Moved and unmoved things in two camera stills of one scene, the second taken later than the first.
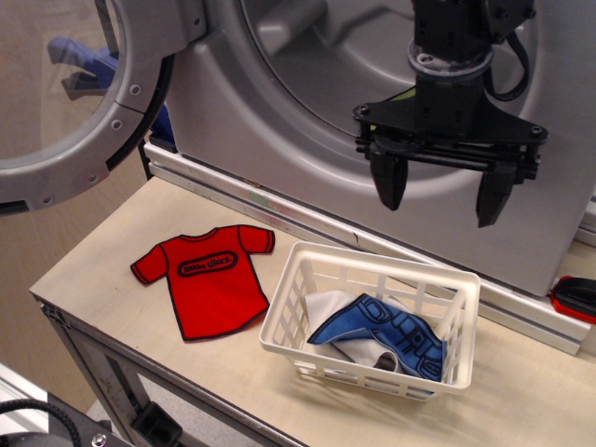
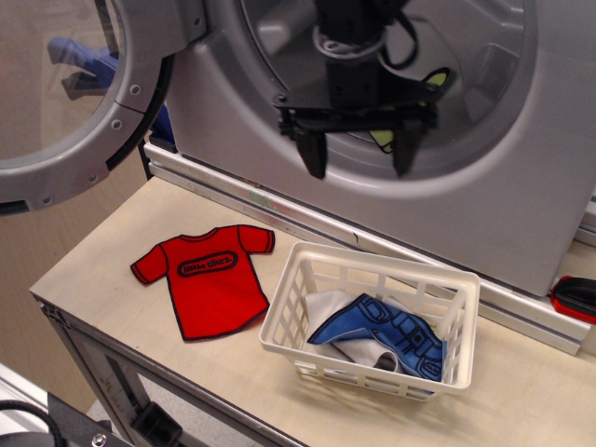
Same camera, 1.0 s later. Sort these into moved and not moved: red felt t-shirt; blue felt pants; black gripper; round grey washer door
Moved: black gripper
Not moved: round grey washer door; blue felt pants; red felt t-shirt
